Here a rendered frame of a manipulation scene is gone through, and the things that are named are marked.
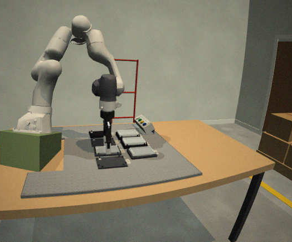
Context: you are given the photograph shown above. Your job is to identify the beige button panel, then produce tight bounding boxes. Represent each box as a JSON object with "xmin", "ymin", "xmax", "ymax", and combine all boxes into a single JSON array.
[{"xmin": 134, "ymin": 115, "xmax": 155, "ymax": 135}]

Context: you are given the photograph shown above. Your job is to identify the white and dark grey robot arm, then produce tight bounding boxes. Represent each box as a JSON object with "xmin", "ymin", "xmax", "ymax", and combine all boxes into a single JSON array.
[{"xmin": 12, "ymin": 16, "xmax": 125, "ymax": 134}]

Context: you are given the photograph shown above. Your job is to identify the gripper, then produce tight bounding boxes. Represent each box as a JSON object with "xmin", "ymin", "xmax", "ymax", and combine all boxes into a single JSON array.
[{"xmin": 100, "ymin": 110, "xmax": 115, "ymax": 154}]

